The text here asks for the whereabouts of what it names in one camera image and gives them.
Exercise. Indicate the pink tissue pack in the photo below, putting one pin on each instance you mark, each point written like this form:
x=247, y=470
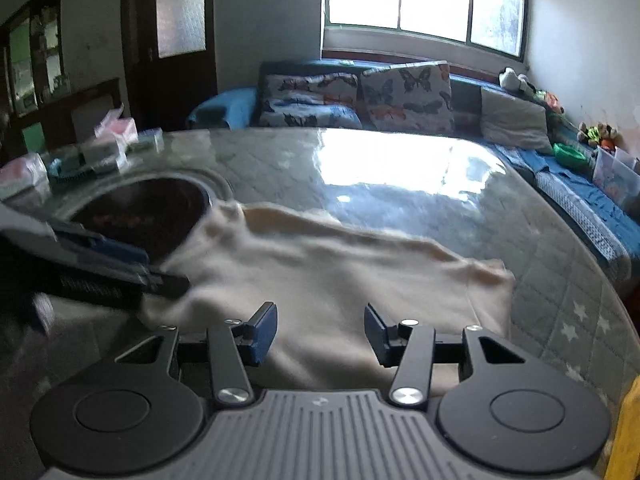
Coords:
x=20, y=175

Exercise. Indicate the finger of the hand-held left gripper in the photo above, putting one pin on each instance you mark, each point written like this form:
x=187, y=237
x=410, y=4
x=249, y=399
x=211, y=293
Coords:
x=115, y=250
x=150, y=282

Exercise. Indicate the green bowl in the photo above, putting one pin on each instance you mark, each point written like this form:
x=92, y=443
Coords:
x=572, y=155

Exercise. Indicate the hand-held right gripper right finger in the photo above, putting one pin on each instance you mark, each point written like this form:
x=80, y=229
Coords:
x=376, y=335

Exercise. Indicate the mint green panel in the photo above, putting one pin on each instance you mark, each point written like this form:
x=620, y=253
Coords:
x=32, y=137

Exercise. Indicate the white box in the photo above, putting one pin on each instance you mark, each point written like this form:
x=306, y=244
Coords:
x=100, y=152

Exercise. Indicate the cream sweater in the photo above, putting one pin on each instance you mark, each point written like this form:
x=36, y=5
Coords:
x=325, y=280

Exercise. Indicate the grey cushion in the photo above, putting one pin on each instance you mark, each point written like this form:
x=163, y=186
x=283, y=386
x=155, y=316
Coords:
x=515, y=120

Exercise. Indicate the dark wooden door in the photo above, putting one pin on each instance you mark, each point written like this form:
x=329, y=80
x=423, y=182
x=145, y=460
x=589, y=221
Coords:
x=140, y=60

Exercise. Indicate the open pink tissue box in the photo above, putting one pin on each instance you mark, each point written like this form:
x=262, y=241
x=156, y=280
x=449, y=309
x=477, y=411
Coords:
x=120, y=130

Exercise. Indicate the clear plastic storage box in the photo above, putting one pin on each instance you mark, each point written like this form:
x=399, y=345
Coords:
x=617, y=180

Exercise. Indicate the blue quilted sofa cover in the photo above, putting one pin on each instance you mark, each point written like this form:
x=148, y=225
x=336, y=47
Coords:
x=575, y=195

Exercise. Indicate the pink and green toy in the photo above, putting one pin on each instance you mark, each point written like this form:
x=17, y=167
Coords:
x=547, y=100

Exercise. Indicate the blue sofa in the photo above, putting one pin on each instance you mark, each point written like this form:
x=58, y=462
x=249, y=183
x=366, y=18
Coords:
x=220, y=107

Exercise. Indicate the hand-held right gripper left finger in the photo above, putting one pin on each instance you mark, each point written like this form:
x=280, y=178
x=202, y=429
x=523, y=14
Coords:
x=265, y=332

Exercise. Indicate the brown and green plush toys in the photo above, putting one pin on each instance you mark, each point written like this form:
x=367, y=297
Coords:
x=597, y=135

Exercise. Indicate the dark wooden display cabinet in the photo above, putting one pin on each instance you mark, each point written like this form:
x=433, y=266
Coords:
x=100, y=95

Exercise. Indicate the yellow cloth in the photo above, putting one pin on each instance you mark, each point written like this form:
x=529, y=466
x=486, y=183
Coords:
x=627, y=435

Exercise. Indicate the white plush toy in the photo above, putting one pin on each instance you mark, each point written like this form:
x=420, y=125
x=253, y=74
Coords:
x=512, y=79

